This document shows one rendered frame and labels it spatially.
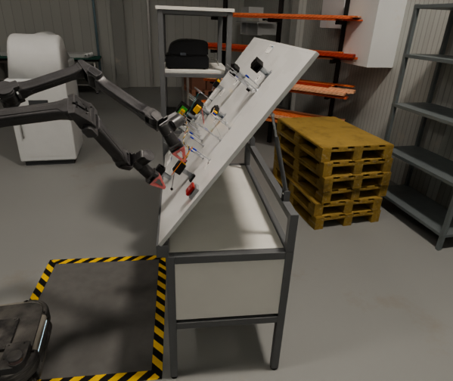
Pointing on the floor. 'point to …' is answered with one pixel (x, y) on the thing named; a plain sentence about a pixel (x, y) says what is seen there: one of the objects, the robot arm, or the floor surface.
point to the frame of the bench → (225, 261)
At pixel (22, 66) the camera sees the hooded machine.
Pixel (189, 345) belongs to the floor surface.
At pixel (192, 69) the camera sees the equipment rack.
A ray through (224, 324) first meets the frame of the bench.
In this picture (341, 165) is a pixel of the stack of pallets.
